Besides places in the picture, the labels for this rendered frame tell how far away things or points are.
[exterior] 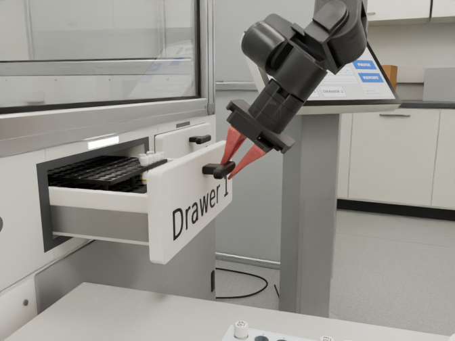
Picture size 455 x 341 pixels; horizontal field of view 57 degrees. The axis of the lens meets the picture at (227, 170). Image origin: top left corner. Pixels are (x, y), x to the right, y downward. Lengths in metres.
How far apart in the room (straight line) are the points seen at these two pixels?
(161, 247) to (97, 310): 0.11
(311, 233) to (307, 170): 0.24
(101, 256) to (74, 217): 0.15
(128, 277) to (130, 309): 0.24
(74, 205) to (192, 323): 0.20
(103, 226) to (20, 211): 0.09
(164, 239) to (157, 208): 0.04
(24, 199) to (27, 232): 0.04
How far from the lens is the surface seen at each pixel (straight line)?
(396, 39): 4.19
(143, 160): 0.66
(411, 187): 3.54
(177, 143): 0.87
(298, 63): 0.56
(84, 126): 0.63
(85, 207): 0.55
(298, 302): 1.66
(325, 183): 1.56
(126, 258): 0.76
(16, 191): 0.53
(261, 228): 2.42
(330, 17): 0.56
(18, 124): 0.52
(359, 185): 3.55
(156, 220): 0.48
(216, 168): 0.56
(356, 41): 0.59
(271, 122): 0.57
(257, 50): 0.60
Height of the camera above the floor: 1.02
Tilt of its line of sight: 11 degrees down
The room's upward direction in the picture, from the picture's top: straight up
